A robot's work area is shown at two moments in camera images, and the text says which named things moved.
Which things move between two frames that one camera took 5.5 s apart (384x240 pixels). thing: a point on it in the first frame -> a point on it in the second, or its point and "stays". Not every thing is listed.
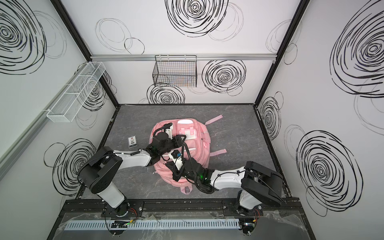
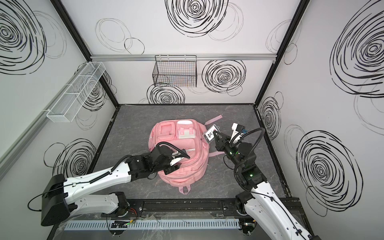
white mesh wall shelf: (68, 103) stays
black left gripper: (177, 141) -> (173, 167)
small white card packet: (132, 142) -> (209, 134)
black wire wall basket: (175, 70) stays
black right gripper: (177, 173) -> (222, 142)
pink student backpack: (172, 137) stays
